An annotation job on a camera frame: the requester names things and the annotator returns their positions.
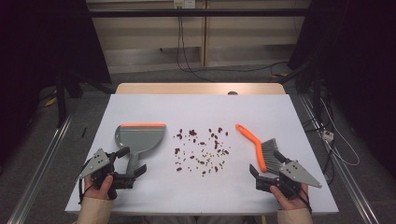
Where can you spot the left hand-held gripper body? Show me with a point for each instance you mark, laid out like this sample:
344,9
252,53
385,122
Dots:
95,163

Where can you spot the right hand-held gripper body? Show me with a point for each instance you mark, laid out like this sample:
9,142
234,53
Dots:
295,172

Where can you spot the orange brush with grey bristles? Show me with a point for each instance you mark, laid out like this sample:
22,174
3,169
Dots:
260,149

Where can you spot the grey dustpan with orange edge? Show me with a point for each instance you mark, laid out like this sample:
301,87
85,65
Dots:
141,138

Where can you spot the red beans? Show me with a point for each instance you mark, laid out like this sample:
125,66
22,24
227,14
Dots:
202,143

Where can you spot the person's left hand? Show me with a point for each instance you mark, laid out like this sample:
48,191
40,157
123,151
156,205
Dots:
98,193

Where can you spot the person's right hand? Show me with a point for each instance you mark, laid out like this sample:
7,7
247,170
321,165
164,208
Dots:
294,203

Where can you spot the white board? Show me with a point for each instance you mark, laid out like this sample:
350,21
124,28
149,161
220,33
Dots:
274,112

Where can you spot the black metal stand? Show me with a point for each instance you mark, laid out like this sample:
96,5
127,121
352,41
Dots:
317,93
61,102

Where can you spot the round table grommet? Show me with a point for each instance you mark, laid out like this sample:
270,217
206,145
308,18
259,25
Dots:
232,92

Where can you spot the yellow floor tape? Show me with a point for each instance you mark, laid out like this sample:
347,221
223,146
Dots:
278,75

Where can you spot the wooden table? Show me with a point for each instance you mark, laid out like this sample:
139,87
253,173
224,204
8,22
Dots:
186,88

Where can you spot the black curtain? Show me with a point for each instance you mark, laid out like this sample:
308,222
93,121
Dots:
31,46
367,62

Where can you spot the black horizontal bar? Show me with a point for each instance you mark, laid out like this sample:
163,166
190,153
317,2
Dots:
218,12

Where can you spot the aluminium floor rail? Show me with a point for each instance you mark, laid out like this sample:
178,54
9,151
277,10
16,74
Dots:
351,183
37,174

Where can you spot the wooden post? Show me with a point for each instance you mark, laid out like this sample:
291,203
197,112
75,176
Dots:
204,37

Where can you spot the white wall socket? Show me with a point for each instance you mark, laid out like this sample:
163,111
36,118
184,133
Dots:
184,3

